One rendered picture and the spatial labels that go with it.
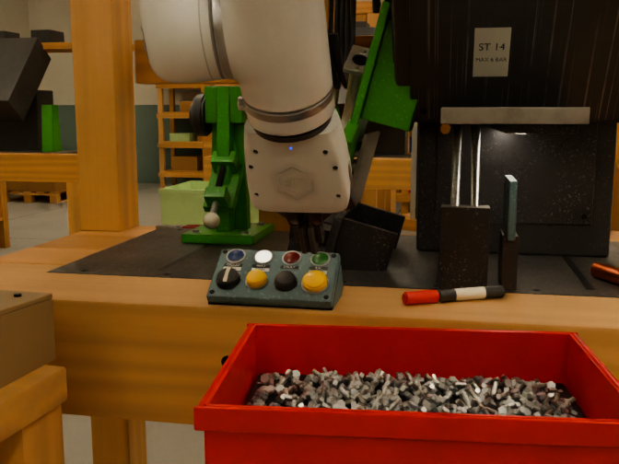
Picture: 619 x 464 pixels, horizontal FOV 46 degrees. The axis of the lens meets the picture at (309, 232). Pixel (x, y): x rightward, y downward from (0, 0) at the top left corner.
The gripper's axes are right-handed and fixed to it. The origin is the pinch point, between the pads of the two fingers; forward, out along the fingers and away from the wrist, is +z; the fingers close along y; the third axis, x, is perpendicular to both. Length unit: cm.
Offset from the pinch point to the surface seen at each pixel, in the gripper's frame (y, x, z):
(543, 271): 28.3, 19.1, 25.3
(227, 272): -10.6, 0.0, 7.1
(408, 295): 10.4, 0.8, 10.8
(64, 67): -605, 905, 532
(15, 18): -666, 918, 451
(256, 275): -7.1, -0.3, 7.2
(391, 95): 6.4, 30.5, 2.9
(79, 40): -59, 67, 14
